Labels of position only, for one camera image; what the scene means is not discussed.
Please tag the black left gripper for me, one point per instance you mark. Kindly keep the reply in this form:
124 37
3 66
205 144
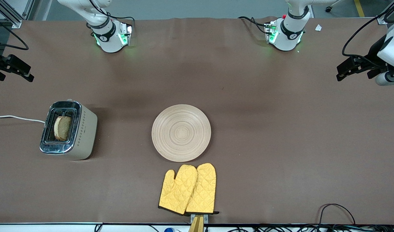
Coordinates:
373 52

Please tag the slice of toast bread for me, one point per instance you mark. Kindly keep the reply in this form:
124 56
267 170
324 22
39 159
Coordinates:
62 128

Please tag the round light wooden plate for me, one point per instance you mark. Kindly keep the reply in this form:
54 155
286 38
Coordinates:
181 132

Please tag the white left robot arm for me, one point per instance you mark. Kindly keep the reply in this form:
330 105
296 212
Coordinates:
288 32

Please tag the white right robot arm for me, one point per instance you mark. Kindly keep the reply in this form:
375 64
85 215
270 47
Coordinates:
108 38

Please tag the white paper scrap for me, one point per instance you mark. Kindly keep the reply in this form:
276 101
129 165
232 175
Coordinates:
318 28

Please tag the black caster wheel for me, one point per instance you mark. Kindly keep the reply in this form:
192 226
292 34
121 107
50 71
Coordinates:
328 9

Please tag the cream and chrome toaster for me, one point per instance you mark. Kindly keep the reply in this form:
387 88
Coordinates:
84 132

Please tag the yellow quilted oven mitt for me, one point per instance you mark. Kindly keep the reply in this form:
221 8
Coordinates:
205 190
177 190

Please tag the blue round object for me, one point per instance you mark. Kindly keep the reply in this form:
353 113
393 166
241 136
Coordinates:
169 230

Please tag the wooden stick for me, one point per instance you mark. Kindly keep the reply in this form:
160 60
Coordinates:
196 225

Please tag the aluminium frame profile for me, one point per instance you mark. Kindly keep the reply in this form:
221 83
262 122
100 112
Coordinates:
13 14

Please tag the grey metal bracket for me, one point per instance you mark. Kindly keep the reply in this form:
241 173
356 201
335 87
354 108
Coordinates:
206 218

